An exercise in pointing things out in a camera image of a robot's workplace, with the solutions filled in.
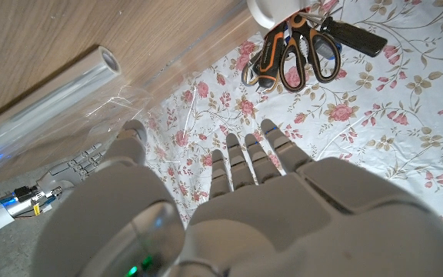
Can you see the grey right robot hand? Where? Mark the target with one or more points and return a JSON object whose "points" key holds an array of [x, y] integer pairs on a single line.
{"points": [[67, 169]]}

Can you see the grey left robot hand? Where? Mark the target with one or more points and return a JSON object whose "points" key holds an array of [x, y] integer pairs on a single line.
{"points": [[283, 223]]}

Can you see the cling film roll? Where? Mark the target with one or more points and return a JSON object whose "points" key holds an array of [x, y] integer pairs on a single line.
{"points": [[52, 96]]}

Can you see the white tool mug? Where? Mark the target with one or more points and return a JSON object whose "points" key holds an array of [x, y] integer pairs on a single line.
{"points": [[275, 11]]}

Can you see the floral backdrop cloth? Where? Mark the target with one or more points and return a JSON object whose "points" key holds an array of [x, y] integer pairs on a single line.
{"points": [[360, 115]]}

